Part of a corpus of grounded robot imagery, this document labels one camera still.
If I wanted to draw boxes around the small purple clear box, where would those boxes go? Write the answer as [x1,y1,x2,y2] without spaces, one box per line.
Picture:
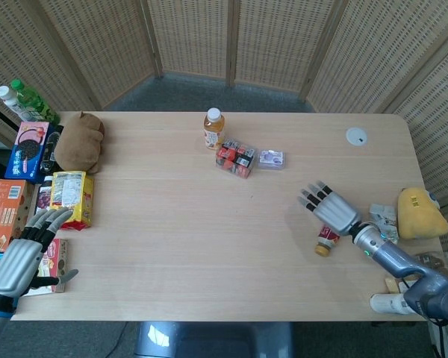
[258,148,287,172]

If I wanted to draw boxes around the black snack packet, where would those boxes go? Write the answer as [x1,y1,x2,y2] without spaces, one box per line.
[40,125,65,176]

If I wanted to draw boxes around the white round cable grommet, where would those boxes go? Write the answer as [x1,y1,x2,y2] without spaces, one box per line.
[345,127,370,148]

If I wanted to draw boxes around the green soda bottle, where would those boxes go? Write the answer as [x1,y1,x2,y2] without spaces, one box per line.
[10,78,61,127]

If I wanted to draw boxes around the beige small packet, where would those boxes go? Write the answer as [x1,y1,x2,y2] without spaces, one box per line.
[384,276,408,296]

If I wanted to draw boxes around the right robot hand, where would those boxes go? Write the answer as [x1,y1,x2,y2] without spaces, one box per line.
[297,180,363,237]

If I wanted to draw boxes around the pale wrapped snack packets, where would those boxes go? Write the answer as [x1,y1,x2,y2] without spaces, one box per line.
[369,203,401,244]

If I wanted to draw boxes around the white lying bottle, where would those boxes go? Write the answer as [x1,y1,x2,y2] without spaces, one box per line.
[370,292,412,314]

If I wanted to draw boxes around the black floor cable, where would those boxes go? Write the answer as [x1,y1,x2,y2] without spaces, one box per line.
[105,321,129,354]

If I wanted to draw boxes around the pink cookie box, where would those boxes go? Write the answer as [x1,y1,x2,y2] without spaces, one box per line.
[24,238,69,298]

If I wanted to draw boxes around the clear box of capsules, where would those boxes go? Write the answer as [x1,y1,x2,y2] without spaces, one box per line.
[214,138,258,180]

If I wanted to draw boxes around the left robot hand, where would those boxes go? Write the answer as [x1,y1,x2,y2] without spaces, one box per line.
[0,207,80,298]

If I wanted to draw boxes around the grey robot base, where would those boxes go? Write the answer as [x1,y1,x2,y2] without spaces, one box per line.
[133,321,296,358]

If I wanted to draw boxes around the orange cardboard box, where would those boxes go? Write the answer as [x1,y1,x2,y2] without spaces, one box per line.
[0,179,35,254]

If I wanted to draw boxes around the white capped drink bottle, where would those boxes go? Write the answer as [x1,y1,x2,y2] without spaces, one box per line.
[0,85,25,121]

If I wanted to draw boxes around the brown plush toy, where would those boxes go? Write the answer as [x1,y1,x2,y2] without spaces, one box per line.
[54,110,106,175]

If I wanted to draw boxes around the clear plastic container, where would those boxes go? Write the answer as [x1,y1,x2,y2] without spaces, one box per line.
[413,251,448,277]

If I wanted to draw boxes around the woven folding screen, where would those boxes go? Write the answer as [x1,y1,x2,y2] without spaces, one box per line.
[0,0,448,258]

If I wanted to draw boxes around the orange tea bottle white cap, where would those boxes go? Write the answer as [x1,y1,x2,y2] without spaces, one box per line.
[203,107,226,151]

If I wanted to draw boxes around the Costa coffee bottle gold cap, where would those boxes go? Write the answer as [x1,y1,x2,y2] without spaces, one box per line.
[314,225,341,257]

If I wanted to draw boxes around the dark purple snack packet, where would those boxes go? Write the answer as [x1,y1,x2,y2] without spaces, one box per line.
[34,175,55,216]

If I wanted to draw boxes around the yellow plush toy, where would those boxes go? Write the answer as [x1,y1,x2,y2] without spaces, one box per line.
[396,187,448,241]

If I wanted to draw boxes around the yellow Lipo snack bag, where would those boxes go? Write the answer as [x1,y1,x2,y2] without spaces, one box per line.
[49,170,96,230]

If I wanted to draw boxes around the blue pink Oreo box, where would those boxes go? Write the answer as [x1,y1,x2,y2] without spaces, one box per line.
[4,121,55,184]

